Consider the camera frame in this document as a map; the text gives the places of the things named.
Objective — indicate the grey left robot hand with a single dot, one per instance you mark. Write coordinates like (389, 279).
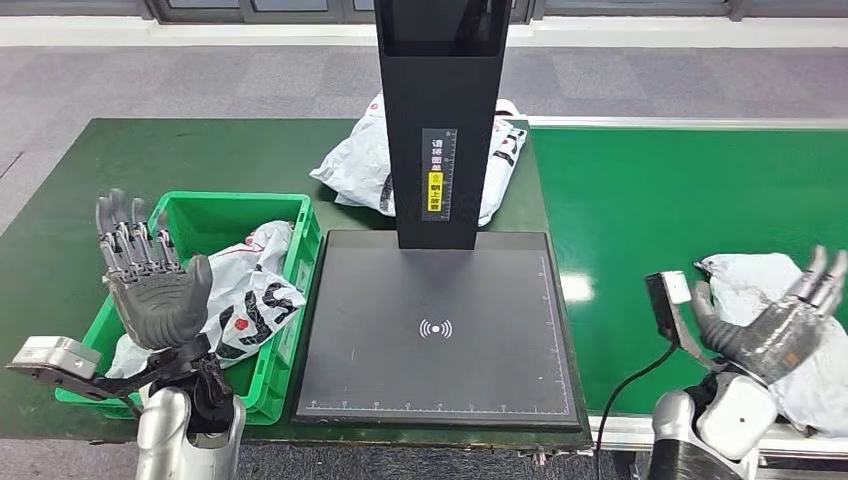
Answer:
(159, 305)

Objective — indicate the white crumpled parcel bag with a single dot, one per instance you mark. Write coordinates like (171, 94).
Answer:
(358, 166)

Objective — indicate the green plastic crate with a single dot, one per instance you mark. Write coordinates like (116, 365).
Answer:
(199, 218)

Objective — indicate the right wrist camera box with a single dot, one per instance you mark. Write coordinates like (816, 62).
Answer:
(666, 301)

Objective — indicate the black inbound scanning machine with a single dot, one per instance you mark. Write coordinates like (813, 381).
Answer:
(430, 291)

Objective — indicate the green conveyor belt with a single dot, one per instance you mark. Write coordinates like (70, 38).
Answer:
(629, 212)

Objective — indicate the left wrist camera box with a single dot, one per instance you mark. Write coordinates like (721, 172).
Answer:
(56, 354)

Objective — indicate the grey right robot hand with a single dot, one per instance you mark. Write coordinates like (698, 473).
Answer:
(775, 338)

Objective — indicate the plain grey-white parcel bag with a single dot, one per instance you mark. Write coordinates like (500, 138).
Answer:
(748, 278)

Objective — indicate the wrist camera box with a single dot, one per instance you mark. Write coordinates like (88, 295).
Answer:
(666, 301)
(56, 354)

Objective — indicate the white parcel with black print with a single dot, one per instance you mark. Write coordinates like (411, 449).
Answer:
(258, 285)

